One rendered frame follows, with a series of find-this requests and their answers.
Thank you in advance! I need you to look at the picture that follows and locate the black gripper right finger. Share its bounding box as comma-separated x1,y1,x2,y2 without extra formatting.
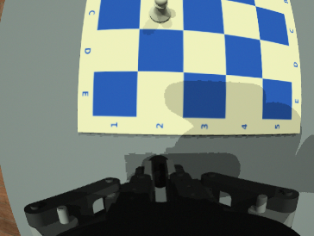
164,159,299,228

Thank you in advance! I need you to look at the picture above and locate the white pawn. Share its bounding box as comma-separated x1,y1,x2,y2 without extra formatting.
149,0,171,23

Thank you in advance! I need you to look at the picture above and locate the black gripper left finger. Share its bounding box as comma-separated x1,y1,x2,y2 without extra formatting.
24,160,156,236

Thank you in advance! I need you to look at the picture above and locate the blue and cream chessboard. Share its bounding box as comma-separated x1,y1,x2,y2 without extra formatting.
78,0,301,134

